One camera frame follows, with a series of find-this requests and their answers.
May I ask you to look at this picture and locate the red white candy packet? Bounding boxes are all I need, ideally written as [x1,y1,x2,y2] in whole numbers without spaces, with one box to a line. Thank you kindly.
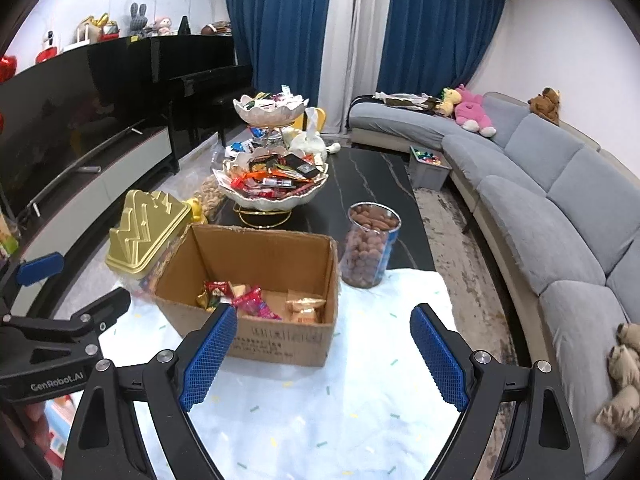
[204,281,233,308]

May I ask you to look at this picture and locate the person's left hand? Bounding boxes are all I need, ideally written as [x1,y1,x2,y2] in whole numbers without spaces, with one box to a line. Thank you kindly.
[24,403,51,454]

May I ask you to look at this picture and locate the white TV cabinet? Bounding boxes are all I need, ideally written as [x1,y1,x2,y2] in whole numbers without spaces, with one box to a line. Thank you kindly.
[1,128,178,318]

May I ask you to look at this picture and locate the beige plush on sofa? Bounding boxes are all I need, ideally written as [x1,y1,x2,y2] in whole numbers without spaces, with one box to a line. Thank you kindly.
[596,323,640,442]

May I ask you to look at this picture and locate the gold tree-shaped box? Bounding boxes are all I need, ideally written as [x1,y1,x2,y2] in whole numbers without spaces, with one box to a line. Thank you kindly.
[105,190,193,280]

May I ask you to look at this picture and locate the pink candy wrapper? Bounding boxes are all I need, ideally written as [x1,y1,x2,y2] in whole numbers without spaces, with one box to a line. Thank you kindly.
[232,287,282,321]

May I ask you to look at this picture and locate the black television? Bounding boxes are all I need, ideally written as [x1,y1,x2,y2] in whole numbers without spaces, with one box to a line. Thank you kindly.
[1,39,161,214]

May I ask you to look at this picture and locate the bag of peanuts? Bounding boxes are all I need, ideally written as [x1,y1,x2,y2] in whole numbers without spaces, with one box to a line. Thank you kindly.
[194,176,226,223]

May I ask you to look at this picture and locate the orange snack packet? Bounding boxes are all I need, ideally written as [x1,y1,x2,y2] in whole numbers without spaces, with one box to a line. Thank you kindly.
[285,295,326,324]

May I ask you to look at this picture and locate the grey sectional sofa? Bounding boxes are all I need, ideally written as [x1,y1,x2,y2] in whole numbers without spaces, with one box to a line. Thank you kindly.
[347,92,639,479]

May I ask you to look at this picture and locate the red heart balloon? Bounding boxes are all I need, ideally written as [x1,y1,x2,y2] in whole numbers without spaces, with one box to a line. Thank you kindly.
[0,55,17,84]

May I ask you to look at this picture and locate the brown cardboard box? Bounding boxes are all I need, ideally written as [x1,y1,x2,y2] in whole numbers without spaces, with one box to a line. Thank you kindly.
[150,224,340,367]

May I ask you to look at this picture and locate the two-tier white snack stand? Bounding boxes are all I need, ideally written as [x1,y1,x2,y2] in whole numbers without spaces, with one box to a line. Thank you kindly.
[212,84,329,230]

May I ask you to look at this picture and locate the clear jar of nuts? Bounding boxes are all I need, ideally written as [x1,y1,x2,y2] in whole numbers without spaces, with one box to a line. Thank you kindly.
[340,202,401,288]

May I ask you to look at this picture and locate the black piano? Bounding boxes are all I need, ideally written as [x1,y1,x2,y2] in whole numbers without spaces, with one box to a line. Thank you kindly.
[88,35,253,157]

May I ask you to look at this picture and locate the grey toy storage bin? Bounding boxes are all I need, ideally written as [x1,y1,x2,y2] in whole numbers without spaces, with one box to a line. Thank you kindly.
[409,146,451,191]

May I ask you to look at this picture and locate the white plush toy on table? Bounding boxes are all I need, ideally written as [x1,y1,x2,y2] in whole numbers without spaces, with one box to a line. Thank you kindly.
[290,107,342,162]

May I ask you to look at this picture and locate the grey bunny plush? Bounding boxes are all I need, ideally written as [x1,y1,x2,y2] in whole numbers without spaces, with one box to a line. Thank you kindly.
[129,2,148,36]

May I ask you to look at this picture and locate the pink plush toy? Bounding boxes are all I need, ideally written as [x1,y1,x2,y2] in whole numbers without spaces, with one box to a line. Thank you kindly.
[454,84,497,138]

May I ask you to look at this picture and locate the brown plush on sofa back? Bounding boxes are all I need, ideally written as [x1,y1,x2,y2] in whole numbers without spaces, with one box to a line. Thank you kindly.
[527,87,560,126]

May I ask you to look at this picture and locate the yellow plush toy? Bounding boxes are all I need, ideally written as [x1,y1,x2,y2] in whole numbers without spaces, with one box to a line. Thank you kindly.
[435,88,462,117]

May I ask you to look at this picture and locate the clothes pile on sofa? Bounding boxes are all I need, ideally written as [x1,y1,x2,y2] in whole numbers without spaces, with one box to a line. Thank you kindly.
[372,92,442,113]

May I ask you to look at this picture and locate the left blue curtain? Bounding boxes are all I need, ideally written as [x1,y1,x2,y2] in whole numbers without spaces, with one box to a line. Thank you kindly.
[226,0,330,105]

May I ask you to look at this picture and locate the blue curtain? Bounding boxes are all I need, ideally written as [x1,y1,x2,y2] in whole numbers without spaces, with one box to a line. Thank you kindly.
[226,0,330,105]
[376,0,506,96]

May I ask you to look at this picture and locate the white sheer curtain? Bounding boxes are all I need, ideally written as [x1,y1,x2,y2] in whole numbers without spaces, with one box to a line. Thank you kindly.
[318,0,390,138]

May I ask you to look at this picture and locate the right blue curtain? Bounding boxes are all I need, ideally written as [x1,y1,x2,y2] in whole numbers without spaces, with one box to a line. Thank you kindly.
[376,0,506,96]

